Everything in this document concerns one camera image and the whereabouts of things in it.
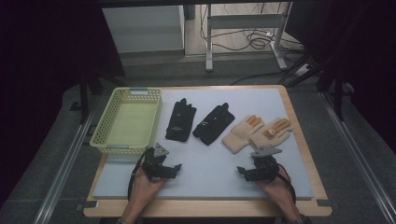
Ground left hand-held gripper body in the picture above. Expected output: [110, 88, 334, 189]
[141, 142, 171, 182]

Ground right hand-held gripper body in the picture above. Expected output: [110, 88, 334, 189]
[247, 147, 283, 183]

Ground beige knit glove with label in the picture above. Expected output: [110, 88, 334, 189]
[248, 117, 295, 151]

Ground plain beige knit glove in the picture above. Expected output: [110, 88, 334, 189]
[221, 114, 265, 155]

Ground black glove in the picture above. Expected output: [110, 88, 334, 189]
[191, 102, 236, 147]
[164, 97, 198, 143]

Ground pale green plastic basket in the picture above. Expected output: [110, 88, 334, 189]
[89, 87, 163, 157]

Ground person's left hand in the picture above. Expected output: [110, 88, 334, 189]
[130, 167, 168, 205]

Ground person's right hand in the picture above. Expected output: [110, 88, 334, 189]
[255, 166, 296, 207]

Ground white foam board mat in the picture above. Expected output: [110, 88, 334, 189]
[92, 88, 315, 201]

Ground wooden table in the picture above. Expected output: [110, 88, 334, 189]
[83, 84, 332, 218]

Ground black metal stand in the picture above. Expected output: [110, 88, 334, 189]
[69, 73, 129, 125]
[279, 52, 348, 122]

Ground white power strip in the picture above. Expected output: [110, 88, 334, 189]
[293, 63, 311, 77]

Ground white cabinet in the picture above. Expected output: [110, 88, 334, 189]
[102, 5, 186, 54]

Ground dark curtain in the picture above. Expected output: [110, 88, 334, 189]
[286, 0, 396, 153]
[0, 0, 125, 206]

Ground left hand-held gripper black cable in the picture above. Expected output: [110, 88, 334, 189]
[126, 147, 155, 202]

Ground hand-held gripper black cable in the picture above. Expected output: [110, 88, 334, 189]
[275, 162, 297, 204]
[126, 147, 155, 202]

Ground right hand-held gripper black cable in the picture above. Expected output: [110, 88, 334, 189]
[275, 162, 297, 204]

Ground long black floor cable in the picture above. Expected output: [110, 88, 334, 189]
[230, 69, 290, 87]

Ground aluminium floor rail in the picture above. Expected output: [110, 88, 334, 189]
[32, 111, 94, 224]
[320, 91, 396, 224]

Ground tangle of black floor cables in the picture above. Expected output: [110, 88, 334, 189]
[199, 3, 304, 52]

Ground white metal desk frame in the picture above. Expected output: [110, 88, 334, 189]
[205, 2, 293, 73]

